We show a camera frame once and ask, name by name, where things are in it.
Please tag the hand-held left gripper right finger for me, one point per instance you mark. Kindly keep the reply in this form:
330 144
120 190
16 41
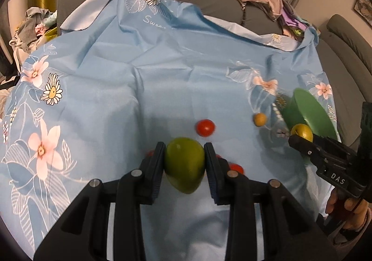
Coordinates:
209 162

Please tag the purple garment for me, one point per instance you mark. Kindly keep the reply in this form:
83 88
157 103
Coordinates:
293 21

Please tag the yellow-green round fruit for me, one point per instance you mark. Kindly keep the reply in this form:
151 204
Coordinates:
303 131

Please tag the framed wall picture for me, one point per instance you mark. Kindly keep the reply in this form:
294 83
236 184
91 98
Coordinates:
364 5

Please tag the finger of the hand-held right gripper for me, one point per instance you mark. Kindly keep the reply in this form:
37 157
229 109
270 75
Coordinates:
305 149
334 147

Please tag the person's right hand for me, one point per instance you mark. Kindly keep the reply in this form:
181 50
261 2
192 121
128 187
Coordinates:
348 214

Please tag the light blue floral cloth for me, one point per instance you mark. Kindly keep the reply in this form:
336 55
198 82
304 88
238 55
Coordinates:
116 75

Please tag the pile of mixed clothes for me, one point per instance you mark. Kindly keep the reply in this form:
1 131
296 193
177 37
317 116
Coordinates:
32 28

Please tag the large red tomato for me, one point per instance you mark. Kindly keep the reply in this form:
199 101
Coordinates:
205 127

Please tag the small tan round fruit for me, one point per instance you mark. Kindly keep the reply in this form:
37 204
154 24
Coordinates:
259 119

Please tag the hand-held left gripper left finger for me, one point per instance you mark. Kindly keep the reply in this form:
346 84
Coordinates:
159 162

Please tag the green mango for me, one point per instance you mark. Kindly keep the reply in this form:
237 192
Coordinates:
183 165

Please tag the white panel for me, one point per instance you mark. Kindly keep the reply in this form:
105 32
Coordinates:
17 8

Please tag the green bowl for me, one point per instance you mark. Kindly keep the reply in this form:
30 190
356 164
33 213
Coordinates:
314 115

